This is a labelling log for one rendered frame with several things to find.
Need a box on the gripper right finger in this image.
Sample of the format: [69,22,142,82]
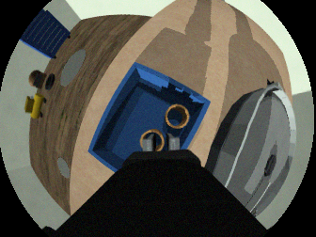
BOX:
[166,133,180,150]

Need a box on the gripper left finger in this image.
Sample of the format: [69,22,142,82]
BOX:
[142,134,156,151]

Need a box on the bronze bushing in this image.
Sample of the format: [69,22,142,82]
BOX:
[165,104,189,129]
[140,129,164,151]

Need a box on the blue plastic crate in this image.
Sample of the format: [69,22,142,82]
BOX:
[88,62,211,172]

